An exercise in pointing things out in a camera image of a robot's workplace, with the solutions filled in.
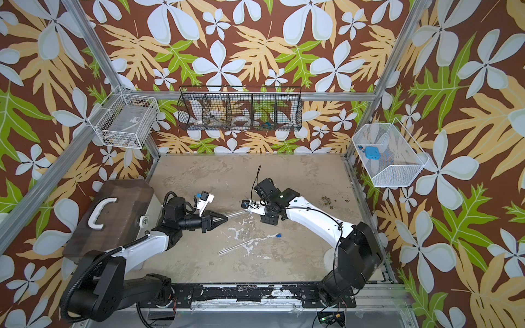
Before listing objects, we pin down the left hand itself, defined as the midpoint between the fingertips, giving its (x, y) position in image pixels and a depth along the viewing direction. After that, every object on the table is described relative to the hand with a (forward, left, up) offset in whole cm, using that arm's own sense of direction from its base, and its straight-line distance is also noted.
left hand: (227, 217), depth 80 cm
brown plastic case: (-1, +46, 0) cm, 46 cm away
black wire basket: (+50, -3, +17) cm, 53 cm away
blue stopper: (-2, -21, -14) cm, 26 cm away
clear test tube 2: (+10, -2, -16) cm, 19 cm away
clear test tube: (-8, +1, -14) cm, 17 cm away
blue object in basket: (+25, -61, +11) cm, 67 cm away
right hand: (+5, -15, -3) cm, 16 cm away
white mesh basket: (+17, -67, +17) cm, 71 cm away
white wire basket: (+35, +45, +20) cm, 61 cm away
